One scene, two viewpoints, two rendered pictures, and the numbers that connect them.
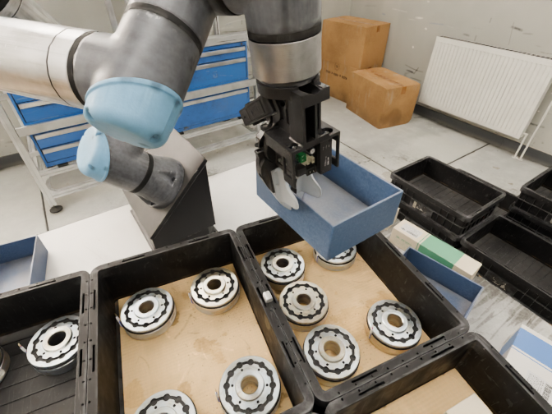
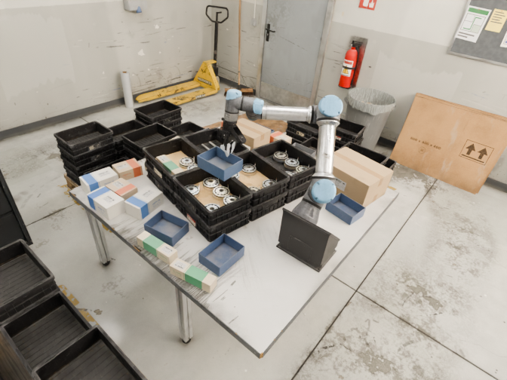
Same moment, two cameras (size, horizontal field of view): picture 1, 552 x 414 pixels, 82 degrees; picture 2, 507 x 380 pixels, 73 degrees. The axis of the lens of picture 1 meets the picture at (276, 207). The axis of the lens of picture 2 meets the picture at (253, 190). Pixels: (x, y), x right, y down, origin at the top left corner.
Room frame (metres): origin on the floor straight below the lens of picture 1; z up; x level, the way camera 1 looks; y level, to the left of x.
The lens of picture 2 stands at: (1.97, -0.42, 2.10)
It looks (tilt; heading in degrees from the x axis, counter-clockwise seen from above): 37 degrees down; 160
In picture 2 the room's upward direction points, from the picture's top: 6 degrees clockwise
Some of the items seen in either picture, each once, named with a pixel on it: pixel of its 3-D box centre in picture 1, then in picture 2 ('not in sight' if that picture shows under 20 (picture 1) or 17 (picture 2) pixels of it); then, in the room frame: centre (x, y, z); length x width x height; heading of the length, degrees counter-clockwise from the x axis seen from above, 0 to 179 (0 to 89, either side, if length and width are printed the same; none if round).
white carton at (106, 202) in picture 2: not in sight; (106, 202); (0.22, -0.73, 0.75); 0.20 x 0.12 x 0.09; 37
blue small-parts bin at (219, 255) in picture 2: not in sight; (222, 253); (0.76, -0.13, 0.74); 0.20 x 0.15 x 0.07; 126
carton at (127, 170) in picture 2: not in sight; (127, 170); (-0.13, -0.61, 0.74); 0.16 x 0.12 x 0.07; 114
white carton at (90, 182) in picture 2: not in sight; (99, 181); (-0.01, -0.78, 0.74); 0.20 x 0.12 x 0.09; 118
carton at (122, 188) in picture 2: not in sight; (121, 191); (0.11, -0.64, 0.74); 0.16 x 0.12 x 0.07; 37
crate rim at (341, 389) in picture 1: (335, 273); (211, 187); (0.41, -0.12, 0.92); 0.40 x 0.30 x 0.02; 23
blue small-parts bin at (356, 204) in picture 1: (323, 192); (219, 163); (0.44, -0.08, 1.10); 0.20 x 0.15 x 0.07; 35
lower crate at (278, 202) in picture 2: not in sight; (250, 191); (0.29, 0.16, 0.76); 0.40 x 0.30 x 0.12; 23
